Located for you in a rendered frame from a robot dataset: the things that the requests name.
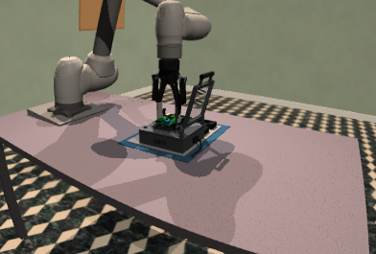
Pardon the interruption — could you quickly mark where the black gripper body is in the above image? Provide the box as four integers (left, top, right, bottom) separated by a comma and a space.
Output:
158, 59, 180, 85

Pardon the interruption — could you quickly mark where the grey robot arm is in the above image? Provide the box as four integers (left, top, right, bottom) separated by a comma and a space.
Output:
47, 0, 211, 118

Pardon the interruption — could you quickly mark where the green circuit board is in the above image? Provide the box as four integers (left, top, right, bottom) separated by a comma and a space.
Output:
153, 113, 176, 126

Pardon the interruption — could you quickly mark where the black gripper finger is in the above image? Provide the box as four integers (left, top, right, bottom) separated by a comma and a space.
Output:
152, 74, 167, 120
168, 75, 187, 124

